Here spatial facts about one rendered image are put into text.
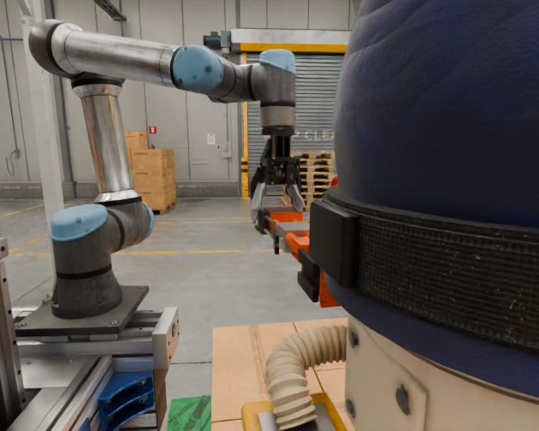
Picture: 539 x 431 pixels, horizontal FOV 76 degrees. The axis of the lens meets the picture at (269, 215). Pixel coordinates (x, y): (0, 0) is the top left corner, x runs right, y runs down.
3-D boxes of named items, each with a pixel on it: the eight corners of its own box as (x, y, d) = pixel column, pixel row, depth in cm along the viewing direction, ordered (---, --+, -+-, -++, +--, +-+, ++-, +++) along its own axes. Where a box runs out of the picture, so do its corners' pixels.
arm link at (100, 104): (87, 256, 88) (40, 29, 80) (127, 241, 102) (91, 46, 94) (125, 255, 85) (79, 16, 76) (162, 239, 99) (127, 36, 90)
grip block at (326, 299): (388, 302, 44) (391, 256, 43) (314, 309, 42) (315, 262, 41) (358, 278, 52) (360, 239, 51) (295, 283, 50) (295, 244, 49)
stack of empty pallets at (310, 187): (334, 212, 759) (337, 151, 733) (284, 212, 752) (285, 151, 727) (322, 203, 885) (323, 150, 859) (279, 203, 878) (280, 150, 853)
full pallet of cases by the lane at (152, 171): (165, 215, 730) (160, 129, 696) (115, 215, 724) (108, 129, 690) (176, 204, 849) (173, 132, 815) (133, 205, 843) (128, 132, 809)
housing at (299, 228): (317, 251, 65) (318, 228, 64) (282, 254, 63) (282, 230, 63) (306, 242, 72) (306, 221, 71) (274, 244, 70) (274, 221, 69)
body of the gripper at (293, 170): (265, 187, 71) (264, 127, 69) (257, 184, 79) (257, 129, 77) (301, 186, 73) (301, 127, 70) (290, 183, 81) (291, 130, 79)
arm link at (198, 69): (-4, 1, 69) (216, 32, 56) (46, 20, 79) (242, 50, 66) (-4, 62, 72) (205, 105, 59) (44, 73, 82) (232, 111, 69)
